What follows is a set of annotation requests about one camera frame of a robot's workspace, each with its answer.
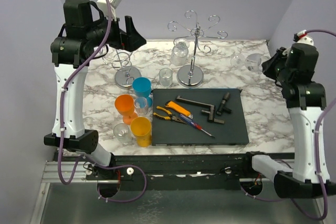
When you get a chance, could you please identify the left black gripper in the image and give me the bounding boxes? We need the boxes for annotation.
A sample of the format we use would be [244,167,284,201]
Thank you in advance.
[85,10,146,51]

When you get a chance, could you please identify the clear stemless wine glass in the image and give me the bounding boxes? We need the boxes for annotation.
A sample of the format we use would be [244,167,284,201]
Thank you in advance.
[171,38,190,66]

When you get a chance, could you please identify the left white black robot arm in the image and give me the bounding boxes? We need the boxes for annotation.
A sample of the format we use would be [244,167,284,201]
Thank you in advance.
[44,0,146,179]

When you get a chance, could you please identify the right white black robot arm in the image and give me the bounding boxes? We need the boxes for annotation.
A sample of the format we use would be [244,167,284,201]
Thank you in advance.
[241,42,335,198]

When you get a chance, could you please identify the tall chrome wine glass rack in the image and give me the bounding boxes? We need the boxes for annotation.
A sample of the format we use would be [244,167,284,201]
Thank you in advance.
[167,10,228,88]

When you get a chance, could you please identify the small clear wine glass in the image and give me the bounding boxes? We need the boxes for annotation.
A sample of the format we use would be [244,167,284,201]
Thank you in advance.
[134,97,149,116]

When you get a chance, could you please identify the clear tumbler centre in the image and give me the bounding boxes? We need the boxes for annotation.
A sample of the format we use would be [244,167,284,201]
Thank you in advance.
[159,68,173,88]

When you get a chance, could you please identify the blue plastic goblet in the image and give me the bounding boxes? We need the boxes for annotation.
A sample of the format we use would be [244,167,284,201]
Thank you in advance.
[132,77,153,107]

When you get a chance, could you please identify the black t-shaped tool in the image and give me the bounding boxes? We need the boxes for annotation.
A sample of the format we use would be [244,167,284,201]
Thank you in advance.
[216,92,232,115]

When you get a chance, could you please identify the orange plastic goblet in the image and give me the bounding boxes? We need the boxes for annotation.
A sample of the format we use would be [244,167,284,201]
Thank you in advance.
[114,94,138,125]

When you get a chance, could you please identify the yellow utility knife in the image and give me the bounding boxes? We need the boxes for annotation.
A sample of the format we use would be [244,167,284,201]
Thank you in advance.
[165,101,193,119]

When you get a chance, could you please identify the yellow plastic cup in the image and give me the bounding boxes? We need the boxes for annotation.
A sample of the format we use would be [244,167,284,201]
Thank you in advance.
[130,117,152,147]

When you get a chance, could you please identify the dark grey tray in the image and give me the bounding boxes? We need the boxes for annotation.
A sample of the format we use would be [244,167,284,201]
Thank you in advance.
[152,88,249,146]

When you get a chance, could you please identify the red blue screwdriver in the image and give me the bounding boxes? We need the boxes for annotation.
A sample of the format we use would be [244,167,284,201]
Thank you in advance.
[179,114,215,138]

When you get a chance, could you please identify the clear glass near front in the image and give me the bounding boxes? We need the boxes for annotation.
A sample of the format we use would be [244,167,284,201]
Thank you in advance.
[113,123,132,144]

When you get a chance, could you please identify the small chrome wire rack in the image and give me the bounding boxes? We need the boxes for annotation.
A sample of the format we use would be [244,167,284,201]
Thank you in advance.
[101,45,142,90]

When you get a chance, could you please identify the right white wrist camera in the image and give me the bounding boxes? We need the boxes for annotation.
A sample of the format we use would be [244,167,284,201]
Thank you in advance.
[293,30,314,46]

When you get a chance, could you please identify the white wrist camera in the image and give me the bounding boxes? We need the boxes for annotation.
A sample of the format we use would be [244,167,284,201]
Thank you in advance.
[293,30,314,46]
[97,0,122,20]

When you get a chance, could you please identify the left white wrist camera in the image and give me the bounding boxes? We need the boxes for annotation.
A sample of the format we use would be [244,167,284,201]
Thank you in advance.
[97,0,122,20]

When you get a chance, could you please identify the long black metal bracket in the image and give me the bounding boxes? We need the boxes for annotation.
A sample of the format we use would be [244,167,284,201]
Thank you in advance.
[175,95,225,124]

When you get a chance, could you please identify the yellow handled pliers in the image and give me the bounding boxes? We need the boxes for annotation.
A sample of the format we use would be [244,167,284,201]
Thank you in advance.
[153,106,186,124]

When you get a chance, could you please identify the aluminium frame rail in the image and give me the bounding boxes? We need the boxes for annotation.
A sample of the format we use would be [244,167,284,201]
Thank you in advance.
[41,158,320,183]

